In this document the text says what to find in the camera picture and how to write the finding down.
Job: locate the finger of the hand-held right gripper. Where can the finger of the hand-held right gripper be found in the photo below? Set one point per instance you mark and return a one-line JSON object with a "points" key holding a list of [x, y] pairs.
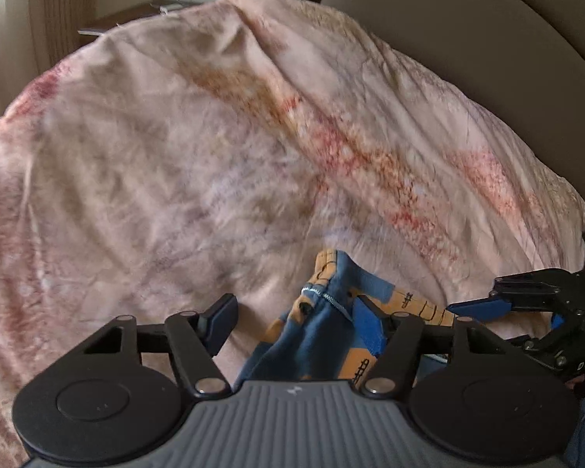
{"points": [[548, 339], [482, 308]]}

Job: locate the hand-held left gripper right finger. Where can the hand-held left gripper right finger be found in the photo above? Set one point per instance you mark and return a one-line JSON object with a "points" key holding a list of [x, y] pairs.
{"points": [[369, 327]]}

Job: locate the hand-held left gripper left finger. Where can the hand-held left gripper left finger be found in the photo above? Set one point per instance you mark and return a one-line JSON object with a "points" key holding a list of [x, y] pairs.
{"points": [[220, 321]]}

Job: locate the blue orange printed pants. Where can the blue orange printed pants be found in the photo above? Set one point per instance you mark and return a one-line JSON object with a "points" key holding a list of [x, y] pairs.
{"points": [[321, 331]]}

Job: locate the pink floral blanket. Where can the pink floral blanket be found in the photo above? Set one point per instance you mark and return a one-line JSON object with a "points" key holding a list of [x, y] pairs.
{"points": [[185, 170]]}

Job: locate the beige padded headboard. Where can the beige padded headboard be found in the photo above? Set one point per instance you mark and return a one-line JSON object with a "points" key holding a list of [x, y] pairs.
{"points": [[468, 29]]}

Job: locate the dark wooden nightstand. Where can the dark wooden nightstand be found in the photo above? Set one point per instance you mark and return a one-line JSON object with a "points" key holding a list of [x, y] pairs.
{"points": [[126, 18]]}

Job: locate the beige curtain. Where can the beige curtain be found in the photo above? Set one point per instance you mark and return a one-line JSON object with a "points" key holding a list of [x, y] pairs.
{"points": [[66, 9]]}

